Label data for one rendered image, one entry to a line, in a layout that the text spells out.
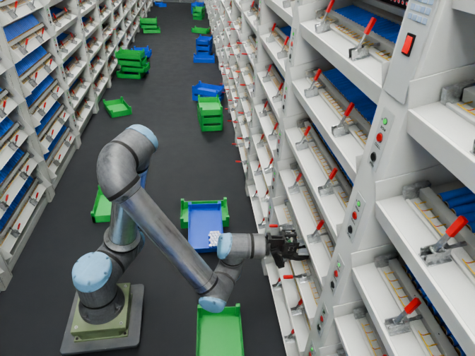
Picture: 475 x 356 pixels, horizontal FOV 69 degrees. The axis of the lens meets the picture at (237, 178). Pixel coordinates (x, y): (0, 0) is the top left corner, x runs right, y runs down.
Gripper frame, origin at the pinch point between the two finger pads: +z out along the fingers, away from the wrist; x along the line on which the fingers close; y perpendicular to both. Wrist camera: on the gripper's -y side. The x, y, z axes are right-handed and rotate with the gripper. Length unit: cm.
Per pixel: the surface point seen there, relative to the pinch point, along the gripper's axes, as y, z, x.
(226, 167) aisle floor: -55, -18, 142
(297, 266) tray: -5.7, -6.4, -3.1
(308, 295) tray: -5.6, -6.0, -16.0
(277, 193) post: 1.4, -8.3, 33.3
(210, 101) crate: -38, -28, 233
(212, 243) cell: -49, -33, 52
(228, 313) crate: -55, -27, 11
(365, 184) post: 53, -12, -32
